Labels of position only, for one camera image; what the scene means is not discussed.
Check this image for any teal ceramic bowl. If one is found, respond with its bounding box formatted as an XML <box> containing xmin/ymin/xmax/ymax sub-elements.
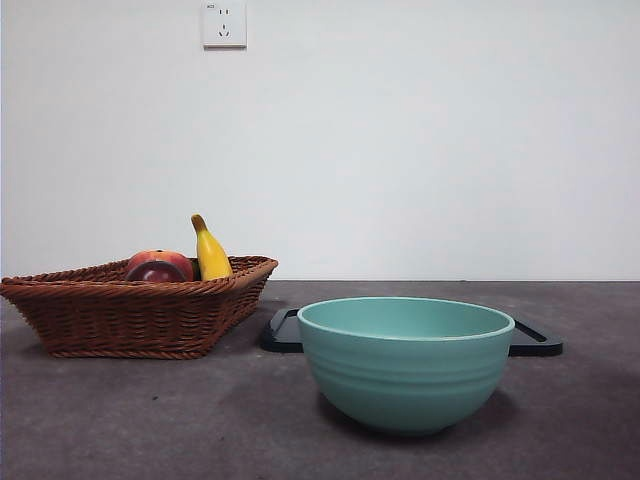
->
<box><xmin>296</xmin><ymin>295</ymin><xmax>516</xmax><ymax>436</ymax></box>

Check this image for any dark red plum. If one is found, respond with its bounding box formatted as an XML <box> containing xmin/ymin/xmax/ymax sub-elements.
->
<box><xmin>124</xmin><ymin>261</ymin><xmax>185</xmax><ymax>283</ymax></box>

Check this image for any dark green rectangular tray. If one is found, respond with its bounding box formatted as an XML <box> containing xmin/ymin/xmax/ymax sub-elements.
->
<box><xmin>259</xmin><ymin>307</ymin><xmax>565</xmax><ymax>358</ymax></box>

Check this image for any yellow banana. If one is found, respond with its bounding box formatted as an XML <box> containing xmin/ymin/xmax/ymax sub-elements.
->
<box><xmin>190</xmin><ymin>213</ymin><xmax>234</xmax><ymax>281</ymax></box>

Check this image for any red yellow apple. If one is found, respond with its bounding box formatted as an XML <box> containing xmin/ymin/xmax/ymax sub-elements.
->
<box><xmin>127</xmin><ymin>248</ymin><xmax>195</xmax><ymax>282</ymax></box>

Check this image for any brown wicker basket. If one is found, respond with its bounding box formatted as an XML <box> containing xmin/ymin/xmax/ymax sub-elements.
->
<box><xmin>0</xmin><ymin>255</ymin><xmax>280</xmax><ymax>359</ymax></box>

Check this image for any white wall socket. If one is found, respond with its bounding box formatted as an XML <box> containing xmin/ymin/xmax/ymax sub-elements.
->
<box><xmin>202</xmin><ymin>1</ymin><xmax>248</xmax><ymax>50</ymax></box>

